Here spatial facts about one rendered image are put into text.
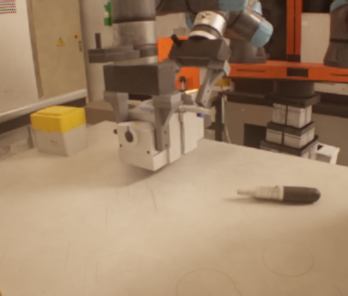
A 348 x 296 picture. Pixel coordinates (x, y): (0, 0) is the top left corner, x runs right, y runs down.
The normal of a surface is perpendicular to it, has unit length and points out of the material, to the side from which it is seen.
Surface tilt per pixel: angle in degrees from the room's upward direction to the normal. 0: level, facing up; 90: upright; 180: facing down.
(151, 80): 90
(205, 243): 0
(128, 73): 90
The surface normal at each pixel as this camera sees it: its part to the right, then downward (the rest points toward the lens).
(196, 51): -0.47, -0.35
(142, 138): -0.58, 0.33
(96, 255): -0.05, -0.93
